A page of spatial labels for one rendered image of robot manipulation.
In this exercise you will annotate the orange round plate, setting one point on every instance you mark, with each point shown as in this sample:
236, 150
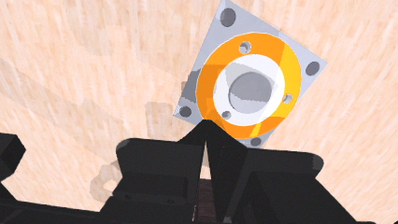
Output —
267, 55

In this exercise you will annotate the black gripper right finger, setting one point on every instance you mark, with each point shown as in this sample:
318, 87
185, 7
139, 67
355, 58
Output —
231, 163

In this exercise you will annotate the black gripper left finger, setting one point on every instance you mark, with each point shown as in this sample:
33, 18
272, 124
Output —
159, 157

